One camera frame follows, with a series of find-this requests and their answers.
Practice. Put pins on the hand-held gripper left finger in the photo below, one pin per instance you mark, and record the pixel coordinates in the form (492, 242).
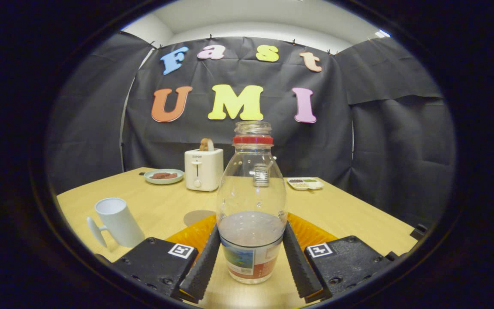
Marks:
(202, 268)

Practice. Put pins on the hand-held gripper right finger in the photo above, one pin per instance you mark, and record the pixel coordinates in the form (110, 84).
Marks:
(300, 266)

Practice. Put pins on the round brown coaster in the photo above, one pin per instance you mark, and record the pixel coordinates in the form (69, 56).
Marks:
(195, 217)

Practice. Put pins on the clear plastic juice bottle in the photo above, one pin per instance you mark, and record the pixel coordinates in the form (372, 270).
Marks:
(251, 193)

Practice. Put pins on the wooden table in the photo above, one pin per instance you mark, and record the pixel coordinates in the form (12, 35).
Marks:
(165, 201)

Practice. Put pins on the white divided food tray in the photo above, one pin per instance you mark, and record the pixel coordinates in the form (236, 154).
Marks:
(305, 187)

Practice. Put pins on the pale green plate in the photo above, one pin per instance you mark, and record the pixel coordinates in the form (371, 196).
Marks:
(174, 180)

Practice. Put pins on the white toaster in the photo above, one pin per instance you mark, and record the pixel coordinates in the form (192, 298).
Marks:
(204, 169)

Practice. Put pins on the toasted bread slice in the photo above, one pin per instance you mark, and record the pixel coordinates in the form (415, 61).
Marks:
(206, 145)

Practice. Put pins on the small ceiling light panel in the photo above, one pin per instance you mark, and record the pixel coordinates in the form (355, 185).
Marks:
(382, 33)

